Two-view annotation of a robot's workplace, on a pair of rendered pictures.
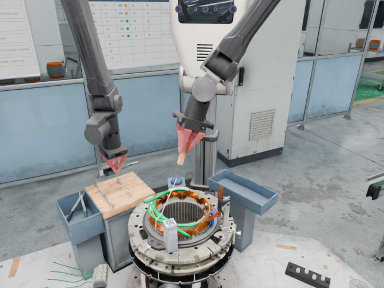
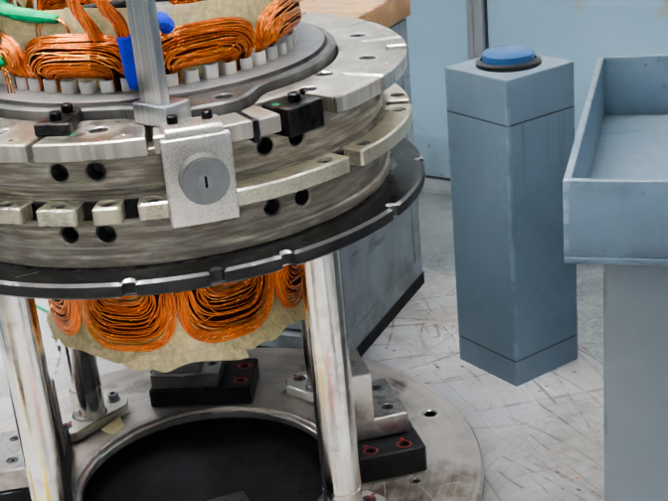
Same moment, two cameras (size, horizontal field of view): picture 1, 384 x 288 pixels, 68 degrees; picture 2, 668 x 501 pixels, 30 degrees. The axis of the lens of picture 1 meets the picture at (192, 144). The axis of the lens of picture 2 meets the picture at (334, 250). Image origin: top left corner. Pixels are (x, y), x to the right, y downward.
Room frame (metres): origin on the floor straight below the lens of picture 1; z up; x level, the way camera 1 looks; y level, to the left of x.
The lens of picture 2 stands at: (0.42, -0.69, 1.27)
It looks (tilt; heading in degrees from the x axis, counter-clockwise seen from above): 22 degrees down; 62
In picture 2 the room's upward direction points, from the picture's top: 5 degrees counter-clockwise
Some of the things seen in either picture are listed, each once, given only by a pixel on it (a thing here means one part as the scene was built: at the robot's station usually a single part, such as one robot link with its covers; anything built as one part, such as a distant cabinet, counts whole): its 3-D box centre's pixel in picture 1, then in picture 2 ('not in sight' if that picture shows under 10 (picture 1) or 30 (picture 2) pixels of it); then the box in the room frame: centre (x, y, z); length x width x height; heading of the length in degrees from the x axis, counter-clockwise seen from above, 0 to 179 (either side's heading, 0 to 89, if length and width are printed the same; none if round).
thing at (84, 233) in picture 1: (84, 237); not in sight; (0.79, 0.39, 0.92); 0.17 x 0.11 x 0.28; 37
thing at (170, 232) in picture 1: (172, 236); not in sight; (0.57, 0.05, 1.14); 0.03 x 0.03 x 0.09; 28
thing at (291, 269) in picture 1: (307, 276); not in sight; (0.73, -0.42, 0.79); 0.15 x 0.05 x 0.02; 59
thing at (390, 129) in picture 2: not in sight; (376, 132); (0.78, -0.08, 1.06); 0.09 x 0.04 x 0.01; 28
